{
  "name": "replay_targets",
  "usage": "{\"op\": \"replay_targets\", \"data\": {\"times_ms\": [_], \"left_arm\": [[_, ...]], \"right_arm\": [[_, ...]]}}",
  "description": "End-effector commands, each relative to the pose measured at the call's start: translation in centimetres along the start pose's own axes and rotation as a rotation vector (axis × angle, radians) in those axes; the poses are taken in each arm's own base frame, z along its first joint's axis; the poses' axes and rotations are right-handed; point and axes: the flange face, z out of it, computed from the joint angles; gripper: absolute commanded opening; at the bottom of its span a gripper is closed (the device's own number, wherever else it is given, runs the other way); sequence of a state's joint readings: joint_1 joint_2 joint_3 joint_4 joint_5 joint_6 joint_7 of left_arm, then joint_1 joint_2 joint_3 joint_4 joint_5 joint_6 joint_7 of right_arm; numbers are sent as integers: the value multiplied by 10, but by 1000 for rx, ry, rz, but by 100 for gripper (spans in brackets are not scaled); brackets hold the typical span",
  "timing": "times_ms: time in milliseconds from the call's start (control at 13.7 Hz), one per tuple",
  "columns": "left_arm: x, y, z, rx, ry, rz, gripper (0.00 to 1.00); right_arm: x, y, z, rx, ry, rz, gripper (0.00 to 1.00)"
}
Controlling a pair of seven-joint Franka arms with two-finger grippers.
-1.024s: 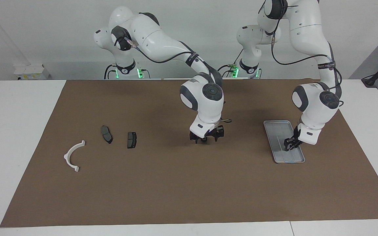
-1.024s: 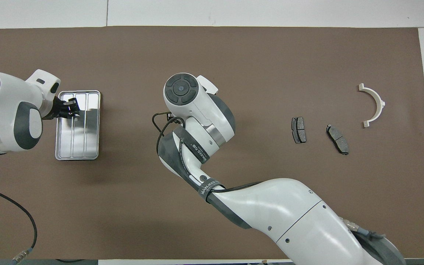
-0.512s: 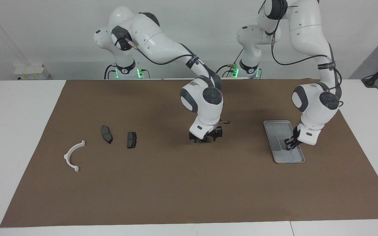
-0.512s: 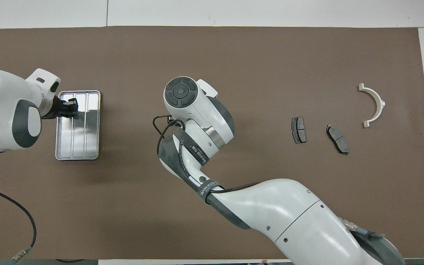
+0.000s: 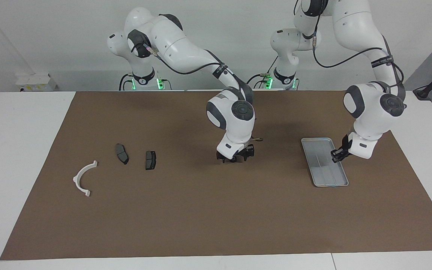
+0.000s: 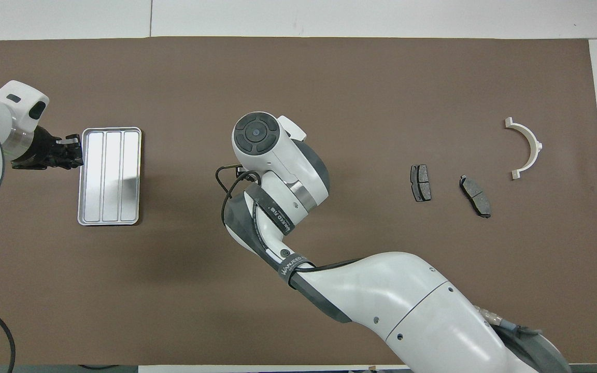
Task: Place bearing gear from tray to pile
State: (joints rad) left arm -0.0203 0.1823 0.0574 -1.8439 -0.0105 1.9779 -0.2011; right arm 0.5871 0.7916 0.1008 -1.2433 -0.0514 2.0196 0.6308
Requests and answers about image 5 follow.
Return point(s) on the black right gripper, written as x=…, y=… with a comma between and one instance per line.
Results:
x=248, y=150

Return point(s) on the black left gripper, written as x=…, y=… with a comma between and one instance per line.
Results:
x=346, y=144

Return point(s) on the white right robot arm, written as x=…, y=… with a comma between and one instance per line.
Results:
x=186, y=48

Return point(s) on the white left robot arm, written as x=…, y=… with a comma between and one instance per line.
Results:
x=369, y=120

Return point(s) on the silver metal tray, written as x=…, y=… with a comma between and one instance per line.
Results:
x=324, y=176

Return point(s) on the brown table mat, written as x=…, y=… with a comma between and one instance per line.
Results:
x=219, y=210

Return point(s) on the rectangular dark brake pad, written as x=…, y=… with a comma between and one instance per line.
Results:
x=150, y=160

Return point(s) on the curved dark brake pad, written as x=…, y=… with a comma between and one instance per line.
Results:
x=121, y=153

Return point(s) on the white semicircular bracket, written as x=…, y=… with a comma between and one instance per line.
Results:
x=76, y=180

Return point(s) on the white wall box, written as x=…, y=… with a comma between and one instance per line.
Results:
x=36, y=82

